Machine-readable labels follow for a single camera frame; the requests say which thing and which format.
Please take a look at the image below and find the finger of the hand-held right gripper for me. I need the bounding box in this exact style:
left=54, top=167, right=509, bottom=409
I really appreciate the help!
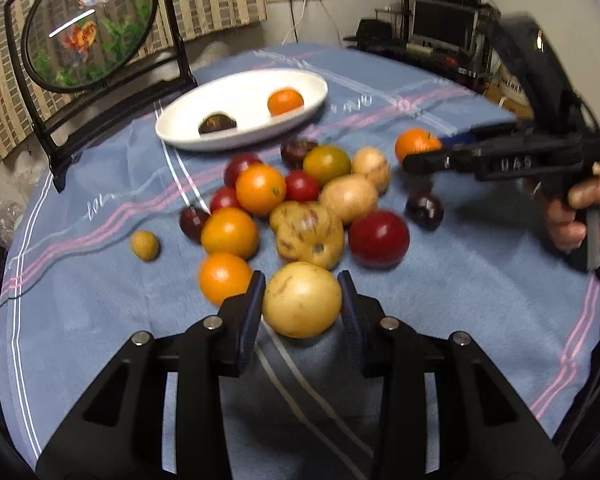
left=437, top=122, right=521, bottom=146
left=402, top=145, right=476, bottom=173

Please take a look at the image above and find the white cable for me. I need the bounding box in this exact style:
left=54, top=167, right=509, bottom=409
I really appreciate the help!
left=282, top=0, right=308, bottom=43

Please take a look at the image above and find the mandarin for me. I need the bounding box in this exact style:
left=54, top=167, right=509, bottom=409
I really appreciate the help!
left=394, top=129, right=443, bottom=163
left=267, top=88, right=305, bottom=116

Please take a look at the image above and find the blue striped tablecloth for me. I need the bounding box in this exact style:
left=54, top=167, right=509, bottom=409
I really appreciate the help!
left=0, top=42, right=600, bottom=480

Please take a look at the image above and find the red tomato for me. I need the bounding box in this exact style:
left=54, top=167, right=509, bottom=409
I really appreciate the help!
left=284, top=170, right=321, bottom=203
left=209, top=186, right=242, bottom=213

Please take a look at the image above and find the black computer monitor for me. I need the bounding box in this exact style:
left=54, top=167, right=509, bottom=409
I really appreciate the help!
left=410, top=0, right=481, bottom=51

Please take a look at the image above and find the large red plum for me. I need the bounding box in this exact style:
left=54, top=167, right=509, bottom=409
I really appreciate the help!
left=348, top=210, right=411, bottom=269

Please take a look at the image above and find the round goldfish screen black stand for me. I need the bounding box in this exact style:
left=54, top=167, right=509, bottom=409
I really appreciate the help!
left=4, top=0, right=198, bottom=195

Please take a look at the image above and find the large pale yellow fruit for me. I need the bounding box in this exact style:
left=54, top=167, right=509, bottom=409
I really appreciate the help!
left=262, top=261, right=343, bottom=339

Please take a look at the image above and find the orange tomato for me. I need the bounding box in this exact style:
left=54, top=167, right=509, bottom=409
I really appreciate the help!
left=200, top=207, right=260, bottom=260
left=198, top=252, right=254, bottom=307
left=235, top=164, right=287, bottom=217

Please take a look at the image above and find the dark purple plum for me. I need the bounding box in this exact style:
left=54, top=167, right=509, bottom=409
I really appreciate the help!
left=405, top=191, right=445, bottom=232

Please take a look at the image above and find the person's right hand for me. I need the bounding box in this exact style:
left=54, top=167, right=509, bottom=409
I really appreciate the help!
left=544, top=164, right=600, bottom=256

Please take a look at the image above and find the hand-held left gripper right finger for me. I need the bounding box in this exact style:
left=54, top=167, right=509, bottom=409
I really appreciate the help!
left=337, top=270, right=566, bottom=480

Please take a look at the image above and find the dark red plum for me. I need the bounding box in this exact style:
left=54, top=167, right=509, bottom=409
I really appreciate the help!
left=223, top=152, right=264, bottom=186

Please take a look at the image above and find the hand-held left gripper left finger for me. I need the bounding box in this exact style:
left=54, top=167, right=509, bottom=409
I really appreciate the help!
left=35, top=270, right=267, bottom=480

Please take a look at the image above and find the yellow tomato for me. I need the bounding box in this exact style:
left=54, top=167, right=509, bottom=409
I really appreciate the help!
left=303, top=145, right=352, bottom=186

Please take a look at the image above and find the white oval plate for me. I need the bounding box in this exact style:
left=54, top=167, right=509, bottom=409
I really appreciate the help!
left=155, top=67, right=329, bottom=152

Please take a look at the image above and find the dark brown mangosteen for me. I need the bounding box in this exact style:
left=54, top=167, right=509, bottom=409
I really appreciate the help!
left=280, top=138, right=318, bottom=168
left=198, top=114, right=238, bottom=135

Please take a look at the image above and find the clear plastic bag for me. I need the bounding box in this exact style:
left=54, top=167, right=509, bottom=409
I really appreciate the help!
left=0, top=165, right=56, bottom=231

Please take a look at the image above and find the cardboard box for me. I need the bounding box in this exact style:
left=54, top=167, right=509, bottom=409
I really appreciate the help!
left=485, top=50, right=533, bottom=111

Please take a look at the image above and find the black hat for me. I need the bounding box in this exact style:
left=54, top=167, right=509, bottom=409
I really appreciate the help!
left=343, top=19, right=406, bottom=51

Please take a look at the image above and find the pale yellow round fruit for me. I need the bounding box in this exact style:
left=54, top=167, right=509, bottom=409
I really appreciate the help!
left=351, top=146, right=392, bottom=193
left=319, top=174, right=379, bottom=226

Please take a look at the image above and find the tan longan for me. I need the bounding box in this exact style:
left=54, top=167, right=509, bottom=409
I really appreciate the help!
left=131, top=230, right=160, bottom=262

